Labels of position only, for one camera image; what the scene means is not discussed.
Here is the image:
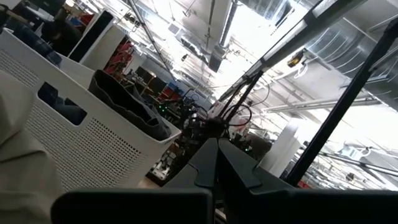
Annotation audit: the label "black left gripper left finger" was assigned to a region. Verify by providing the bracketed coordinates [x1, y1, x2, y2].
[50, 138, 219, 224]

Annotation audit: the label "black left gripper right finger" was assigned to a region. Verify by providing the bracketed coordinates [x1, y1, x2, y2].
[217, 138, 398, 224]

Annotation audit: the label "black garment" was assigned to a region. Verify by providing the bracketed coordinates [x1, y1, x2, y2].
[88, 69, 172, 141]

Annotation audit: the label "dark clothes inside basket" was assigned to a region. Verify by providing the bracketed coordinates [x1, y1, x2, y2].
[37, 82, 88, 126]

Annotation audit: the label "white pillar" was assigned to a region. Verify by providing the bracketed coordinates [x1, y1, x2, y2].
[258, 119, 302, 178]

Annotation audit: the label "white perforated laundry basket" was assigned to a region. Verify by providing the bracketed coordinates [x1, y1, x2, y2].
[0, 28, 182, 191]

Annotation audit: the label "yellow black mounted device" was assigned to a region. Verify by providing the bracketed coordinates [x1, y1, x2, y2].
[286, 49, 306, 68]

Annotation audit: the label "beige garment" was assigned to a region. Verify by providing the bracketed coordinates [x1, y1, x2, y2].
[0, 129, 65, 224]

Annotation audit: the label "white plain bin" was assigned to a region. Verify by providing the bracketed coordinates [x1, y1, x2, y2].
[57, 53, 96, 90]

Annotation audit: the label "white box with black panel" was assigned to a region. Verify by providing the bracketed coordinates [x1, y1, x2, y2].
[67, 10, 126, 72]

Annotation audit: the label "large white garment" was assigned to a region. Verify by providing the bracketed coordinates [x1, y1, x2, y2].
[0, 70, 35, 146]

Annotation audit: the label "person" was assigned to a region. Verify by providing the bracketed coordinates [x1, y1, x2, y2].
[40, 7, 83, 58]

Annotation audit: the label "blue plaid garment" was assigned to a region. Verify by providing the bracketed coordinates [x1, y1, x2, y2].
[11, 23, 63, 68]

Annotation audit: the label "black looped cable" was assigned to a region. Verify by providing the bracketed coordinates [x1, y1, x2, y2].
[221, 77, 271, 128]

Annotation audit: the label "black frame post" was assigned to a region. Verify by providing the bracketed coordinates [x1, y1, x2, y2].
[285, 17, 398, 187]

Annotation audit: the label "black overhead frame beam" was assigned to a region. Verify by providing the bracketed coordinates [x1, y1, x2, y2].
[217, 0, 369, 102]

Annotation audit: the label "grey ventilation duct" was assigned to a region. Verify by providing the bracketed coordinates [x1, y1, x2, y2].
[207, 0, 241, 73]

